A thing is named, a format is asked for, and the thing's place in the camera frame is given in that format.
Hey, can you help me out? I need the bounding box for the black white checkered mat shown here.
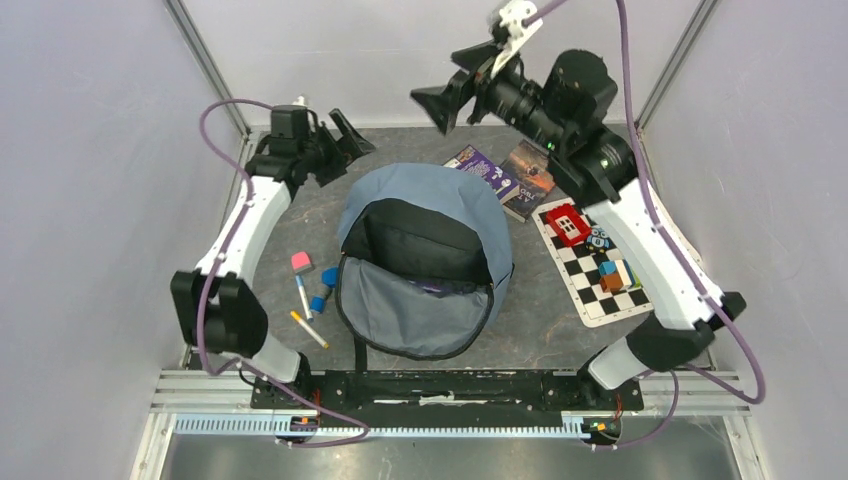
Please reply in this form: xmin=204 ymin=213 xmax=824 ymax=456
xmin=532 ymin=198 xmax=652 ymax=328

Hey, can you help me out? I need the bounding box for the owl pattern eraser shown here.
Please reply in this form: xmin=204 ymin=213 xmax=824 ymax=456
xmin=585 ymin=226 xmax=612 ymax=253

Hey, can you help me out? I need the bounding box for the red toy block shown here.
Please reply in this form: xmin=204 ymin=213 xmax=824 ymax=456
xmin=545 ymin=203 xmax=591 ymax=247

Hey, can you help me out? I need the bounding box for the pink grey eraser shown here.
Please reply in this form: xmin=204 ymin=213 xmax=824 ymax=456
xmin=290 ymin=251 xmax=314 ymax=275

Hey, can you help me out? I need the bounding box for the dark orange paperback book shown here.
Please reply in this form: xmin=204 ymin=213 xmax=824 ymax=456
xmin=500 ymin=140 xmax=555 ymax=223

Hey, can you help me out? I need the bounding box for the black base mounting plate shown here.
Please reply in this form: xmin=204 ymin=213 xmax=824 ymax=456
xmin=291 ymin=370 xmax=645 ymax=430

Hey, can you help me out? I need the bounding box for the striped colour block stack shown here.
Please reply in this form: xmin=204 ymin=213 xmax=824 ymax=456
xmin=598 ymin=259 xmax=642 ymax=294

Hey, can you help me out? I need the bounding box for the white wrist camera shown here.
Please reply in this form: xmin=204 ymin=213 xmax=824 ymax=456
xmin=292 ymin=95 xmax=310 ymax=108
xmin=489 ymin=0 xmax=543 ymax=78

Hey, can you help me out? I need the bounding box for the purple paperback book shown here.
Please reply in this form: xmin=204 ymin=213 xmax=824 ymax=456
xmin=443 ymin=145 xmax=520 ymax=205

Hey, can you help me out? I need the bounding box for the blue cap marker pen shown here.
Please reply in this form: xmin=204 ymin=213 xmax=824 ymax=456
xmin=295 ymin=275 xmax=314 ymax=323

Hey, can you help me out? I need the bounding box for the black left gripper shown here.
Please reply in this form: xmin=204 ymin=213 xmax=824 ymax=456
xmin=297 ymin=110 xmax=374 ymax=188

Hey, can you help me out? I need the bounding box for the blue fabric backpack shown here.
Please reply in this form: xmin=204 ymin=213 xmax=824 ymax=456
xmin=335 ymin=163 xmax=515 ymax=361

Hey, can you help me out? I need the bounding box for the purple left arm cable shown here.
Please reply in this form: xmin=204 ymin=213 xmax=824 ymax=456
xmin=197 ymin=99 xmax=371 ymax=450

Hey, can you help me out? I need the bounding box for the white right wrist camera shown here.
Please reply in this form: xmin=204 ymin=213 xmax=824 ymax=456
xmin=489 ymin=0 xmax=543 ymax=78

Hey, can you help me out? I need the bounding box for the yellow cap marker pen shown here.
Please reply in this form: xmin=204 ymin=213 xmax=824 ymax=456
xmin=289 ymin=310 xmax=330 ymax=349

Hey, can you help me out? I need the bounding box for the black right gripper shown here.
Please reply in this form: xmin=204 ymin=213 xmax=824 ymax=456
xmin=412 ymin=36 xmax=570 ymax=155

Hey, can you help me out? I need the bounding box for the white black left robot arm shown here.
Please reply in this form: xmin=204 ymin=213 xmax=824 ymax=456
xmin=170 ymin=102 xmax=376 ymax=408

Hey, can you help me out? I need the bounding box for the blue cover paperback book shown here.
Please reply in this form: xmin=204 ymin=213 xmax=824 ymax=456
xmin=408 ymin=278 xmax=478 ymax=297

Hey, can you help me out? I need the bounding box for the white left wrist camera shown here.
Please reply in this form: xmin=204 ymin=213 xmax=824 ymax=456
xmin=292 ymin=95 xmax=310 ymax=108

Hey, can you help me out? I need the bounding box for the blue grey glue stick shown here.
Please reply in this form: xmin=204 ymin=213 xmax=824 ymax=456
xmin=309 ymin=284 xmax=333 ymax=315

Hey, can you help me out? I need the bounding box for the blue pencil sharpener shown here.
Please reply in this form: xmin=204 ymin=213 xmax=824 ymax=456
xmin=321 ymin=267 xmax=339 ymax=289

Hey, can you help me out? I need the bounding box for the slotted cable duct rail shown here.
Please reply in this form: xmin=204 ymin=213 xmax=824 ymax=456
xmin=174 ymin=413 xmax=590 ymax=440

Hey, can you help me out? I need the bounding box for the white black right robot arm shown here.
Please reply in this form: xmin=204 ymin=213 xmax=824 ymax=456
xmin=410 ymin=42 xmax=746 ymax=408

